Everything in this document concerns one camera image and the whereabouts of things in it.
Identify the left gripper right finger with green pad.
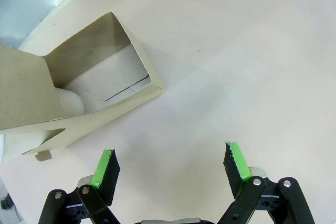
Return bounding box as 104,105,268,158
217,142,316,224

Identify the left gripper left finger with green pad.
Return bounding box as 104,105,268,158
39,148,124,224

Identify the brown cardboard cup carrier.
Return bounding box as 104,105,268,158
0,10,165,162

